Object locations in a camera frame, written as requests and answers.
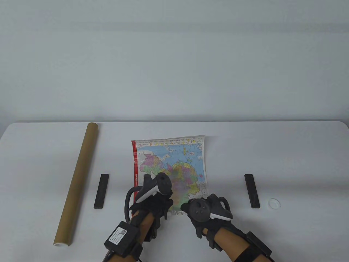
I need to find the black sensor box white label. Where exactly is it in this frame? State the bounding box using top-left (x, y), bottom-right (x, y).
top-left (104, 222), bottom-right (140, 255)

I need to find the black paperweight bar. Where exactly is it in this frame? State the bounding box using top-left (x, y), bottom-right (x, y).
top-left (244, 174), bottom-right (260, 209)
top-left (94, 174), bottom-right (110, 209)

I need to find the black and white controller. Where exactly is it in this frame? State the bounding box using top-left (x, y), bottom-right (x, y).
top-left (125, 172), bottom-right (173, 221)
top-left (188, 195), bottom-right (233, 222)

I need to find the person's left forearm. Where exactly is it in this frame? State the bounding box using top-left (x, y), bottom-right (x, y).
top-left (104, 212), bottom-right (153, 262)

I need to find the colourful paper map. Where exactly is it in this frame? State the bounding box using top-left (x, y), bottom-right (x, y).
top-left (131, 135), bottom-right (210, 215)

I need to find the plain black sensor box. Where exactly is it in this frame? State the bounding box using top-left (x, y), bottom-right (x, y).
top-left (247, 231), bottom-right (272, 257)

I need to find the person's left hand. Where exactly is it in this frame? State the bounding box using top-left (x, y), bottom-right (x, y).
top-left (130, 190), bottom-right (174, 242)

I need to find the person's right forearm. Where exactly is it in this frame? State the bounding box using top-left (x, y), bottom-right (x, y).
top-left (213, 228), bottom-right (270, 262)

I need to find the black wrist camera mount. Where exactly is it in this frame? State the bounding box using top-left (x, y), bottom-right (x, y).
top-left (206, 232), bottom-right (222, 250)

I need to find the person's right hand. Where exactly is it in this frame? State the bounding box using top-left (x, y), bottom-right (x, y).
top-left (180, 194), bottom-right (241, 248)

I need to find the brown cardboard mailing tube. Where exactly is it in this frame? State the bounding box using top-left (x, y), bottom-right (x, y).
top-left (53, 123), bottom-right (99, 247)

